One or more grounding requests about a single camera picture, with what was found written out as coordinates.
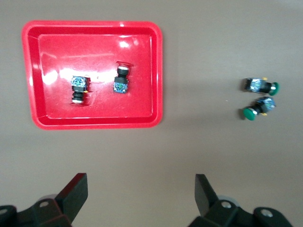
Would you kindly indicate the red push button switch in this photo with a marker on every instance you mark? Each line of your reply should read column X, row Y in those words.
column 78, row 82
column 120, row 86

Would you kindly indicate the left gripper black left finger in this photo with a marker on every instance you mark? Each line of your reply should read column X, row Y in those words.
column 73, row 196

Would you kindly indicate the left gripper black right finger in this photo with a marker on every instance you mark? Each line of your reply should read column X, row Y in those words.
column 206, row 198

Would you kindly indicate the red plastic tray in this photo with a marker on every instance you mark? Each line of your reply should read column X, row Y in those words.
column 99, row 47

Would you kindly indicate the green push button switch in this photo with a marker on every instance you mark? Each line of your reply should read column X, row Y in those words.
column 256, row 85
column 265, row 105

